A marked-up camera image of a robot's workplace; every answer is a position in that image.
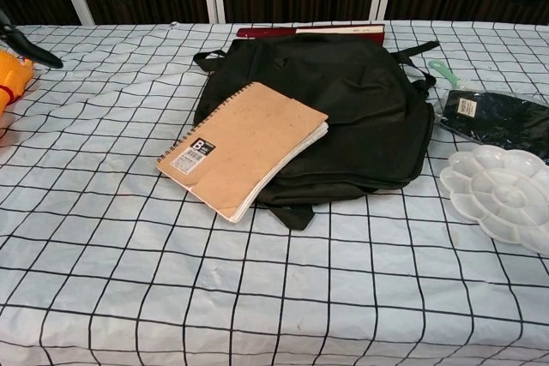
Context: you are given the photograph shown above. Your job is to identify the black socks in plastic bag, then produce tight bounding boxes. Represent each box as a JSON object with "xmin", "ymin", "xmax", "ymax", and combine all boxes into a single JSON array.
[{"xmin": 437, "ymin": 87, "xmax": 549, "ymax": 155}]

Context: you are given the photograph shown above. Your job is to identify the brown spiral notebook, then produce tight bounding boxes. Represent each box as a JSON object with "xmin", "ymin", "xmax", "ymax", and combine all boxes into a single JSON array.
[{"xmin": 155, "ymin": 81, "xmax": 330, "ymax": 225}]

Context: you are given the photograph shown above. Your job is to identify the white flower paint palette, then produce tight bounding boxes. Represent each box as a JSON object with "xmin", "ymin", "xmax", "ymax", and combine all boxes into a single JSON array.
[{"xmin": 437, "ymin": 145, "xmax": 549, "ymax": 258}]

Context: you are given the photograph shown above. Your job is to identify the light green plastic comb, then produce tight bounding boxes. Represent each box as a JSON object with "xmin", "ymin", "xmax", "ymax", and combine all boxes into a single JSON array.
[{"xmin": 427, "ymin": 59, "xmax": 462, "ymax": 93}]

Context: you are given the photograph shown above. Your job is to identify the dark red folding fan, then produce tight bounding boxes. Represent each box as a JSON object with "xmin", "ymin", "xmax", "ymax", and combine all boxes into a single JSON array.
[{"xmin": 236, "ymin": 22, "xmax": 386, "ymax": 45}]

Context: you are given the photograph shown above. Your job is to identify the orange rubber chicken toy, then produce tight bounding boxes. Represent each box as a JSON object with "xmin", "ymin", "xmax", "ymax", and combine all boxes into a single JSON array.
[{"xmin": 0, "ymin": 49, "xmax": 35, "ymax": 117}]

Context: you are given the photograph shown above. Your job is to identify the black backpack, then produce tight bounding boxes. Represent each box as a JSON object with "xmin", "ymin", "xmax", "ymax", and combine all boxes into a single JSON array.
[{"xmin": 192, "ymin": 33, "xmax": 441, "ymax": 232}]

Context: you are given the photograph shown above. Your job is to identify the white black checked tablecloth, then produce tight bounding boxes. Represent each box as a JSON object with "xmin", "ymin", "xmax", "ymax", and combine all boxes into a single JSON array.
[{"xmin": 0, "ymin": 18, "xmax": 549, "ymax": 366}]

